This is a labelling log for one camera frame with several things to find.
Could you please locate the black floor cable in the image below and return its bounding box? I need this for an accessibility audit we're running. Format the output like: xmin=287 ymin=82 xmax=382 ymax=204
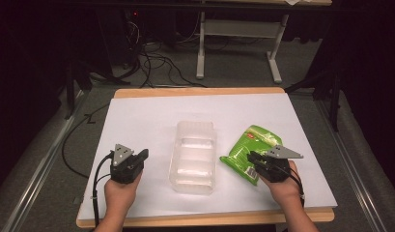
xmin=61 ymin=102 xmax=111 ymax=180

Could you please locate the metal floor rail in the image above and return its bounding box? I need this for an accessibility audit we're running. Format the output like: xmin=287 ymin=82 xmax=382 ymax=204
xmin=1 ymin=90 xmax=90 ymax=232
xmin=315 ymin=98 xmax=394 ymax=232

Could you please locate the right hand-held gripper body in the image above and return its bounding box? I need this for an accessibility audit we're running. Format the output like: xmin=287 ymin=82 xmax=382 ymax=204
xmin=253 ymin=144 xmax=305 ymax=184

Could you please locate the wooden table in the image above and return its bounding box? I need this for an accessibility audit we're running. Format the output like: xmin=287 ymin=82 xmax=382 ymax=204
xmin=75 ymin=86 xmax=335 ymax=229

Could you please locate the person's right hand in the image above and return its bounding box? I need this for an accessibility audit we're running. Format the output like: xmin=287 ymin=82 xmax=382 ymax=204
xmin=258 ymin=159 xmax=304 ymax=209

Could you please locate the tangle of black cables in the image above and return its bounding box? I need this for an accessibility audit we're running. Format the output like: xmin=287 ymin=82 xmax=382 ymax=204
xmin=116 ymin=18 xmax=209 ymax=89

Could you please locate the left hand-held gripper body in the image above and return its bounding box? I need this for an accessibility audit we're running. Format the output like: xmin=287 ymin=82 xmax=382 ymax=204
xmin=109 ymin=143 xmax=145 ymax=185

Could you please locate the white sheet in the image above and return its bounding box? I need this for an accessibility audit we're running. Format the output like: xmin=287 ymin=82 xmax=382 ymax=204
xmin=77 ymin=92 xmax=339 ymax=221

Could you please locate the person's left hand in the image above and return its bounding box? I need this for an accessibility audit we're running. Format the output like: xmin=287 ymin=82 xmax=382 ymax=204
xmin=103 ymin=171 xmax=143 ymax=217

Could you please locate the white metal desk frame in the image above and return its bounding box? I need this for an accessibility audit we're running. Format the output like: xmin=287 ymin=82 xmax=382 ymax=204
xmin=195 ymin=11 xmax=290 ymax=85

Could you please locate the clear plastic container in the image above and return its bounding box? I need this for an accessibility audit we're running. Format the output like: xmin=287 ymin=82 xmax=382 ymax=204
xmin=168 ymin=120 xmax=217 ymax=195

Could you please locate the green snack bag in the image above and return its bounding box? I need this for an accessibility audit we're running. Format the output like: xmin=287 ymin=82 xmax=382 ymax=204
xmin=219 ymin=124 xmax=284 ymax=187

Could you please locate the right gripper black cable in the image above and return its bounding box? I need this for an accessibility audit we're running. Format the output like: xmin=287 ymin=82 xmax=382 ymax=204
xmin=283 ymin=167 xmax=306 ymax=209

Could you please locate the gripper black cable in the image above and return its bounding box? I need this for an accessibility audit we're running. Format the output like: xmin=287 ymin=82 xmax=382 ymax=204
xmin=91 ymin=151 xmax=115 ymax=228
xmin=283 ymin=167 xmax=306 ymax=209

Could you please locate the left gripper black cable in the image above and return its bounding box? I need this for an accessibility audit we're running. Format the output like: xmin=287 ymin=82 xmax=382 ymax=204
xmin=91 ymin=151 xmax=115 ymax=228

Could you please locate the black stand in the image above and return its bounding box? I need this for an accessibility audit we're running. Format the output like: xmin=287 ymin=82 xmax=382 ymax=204
xmin=284 ymin=64 xmax=343 ymax=132
xmin=63 ymin=59 xmax=131 ymax=121

